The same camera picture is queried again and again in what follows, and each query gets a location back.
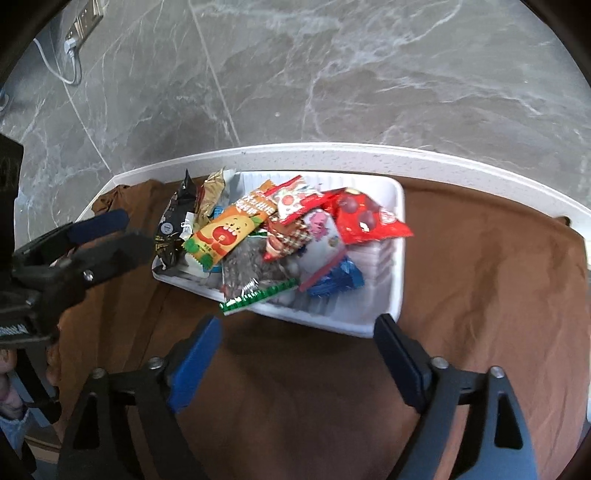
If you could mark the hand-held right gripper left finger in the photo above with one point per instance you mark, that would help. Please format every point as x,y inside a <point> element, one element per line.
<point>196,364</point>

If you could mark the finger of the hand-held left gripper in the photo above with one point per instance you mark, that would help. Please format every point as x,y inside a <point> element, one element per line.
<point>99,226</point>
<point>111,258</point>

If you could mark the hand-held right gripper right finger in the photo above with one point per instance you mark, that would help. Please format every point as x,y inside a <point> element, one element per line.
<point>401,364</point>

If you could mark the black snack packet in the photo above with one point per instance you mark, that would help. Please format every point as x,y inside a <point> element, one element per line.
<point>173,226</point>

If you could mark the white plastic tray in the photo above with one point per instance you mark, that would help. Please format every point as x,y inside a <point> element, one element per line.
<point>360,304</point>

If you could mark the dark blue snack packet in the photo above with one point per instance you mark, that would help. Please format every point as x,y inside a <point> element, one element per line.
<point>337,279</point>

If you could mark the green-edged seed packet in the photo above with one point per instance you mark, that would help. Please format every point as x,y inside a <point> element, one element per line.
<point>247,267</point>

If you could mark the gold snack packet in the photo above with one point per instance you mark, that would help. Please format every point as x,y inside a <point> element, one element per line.
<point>212,194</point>

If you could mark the pink cartoon snack packet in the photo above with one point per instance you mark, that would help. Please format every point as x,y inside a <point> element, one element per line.
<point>323,249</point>

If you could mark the red chocolate ball packet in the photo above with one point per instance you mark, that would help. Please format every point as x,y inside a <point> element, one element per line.
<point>364,217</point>

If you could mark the red checked snack packet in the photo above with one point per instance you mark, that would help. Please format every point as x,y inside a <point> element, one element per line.
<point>286,240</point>

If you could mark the brown orange snack packet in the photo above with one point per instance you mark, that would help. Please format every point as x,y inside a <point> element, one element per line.
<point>256,198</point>

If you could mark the small pink red packet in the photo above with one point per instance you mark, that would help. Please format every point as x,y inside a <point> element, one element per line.
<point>293,201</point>

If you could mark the person's left forearm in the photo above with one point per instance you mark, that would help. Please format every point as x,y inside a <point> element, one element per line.
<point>11,434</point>

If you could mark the person's left hand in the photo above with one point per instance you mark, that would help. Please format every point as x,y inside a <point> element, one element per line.
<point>9,397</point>

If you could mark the brown cloth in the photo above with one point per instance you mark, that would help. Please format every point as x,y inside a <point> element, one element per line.
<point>485,286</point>

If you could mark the metal wall socket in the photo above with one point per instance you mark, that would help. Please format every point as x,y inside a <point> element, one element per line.
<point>85,23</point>

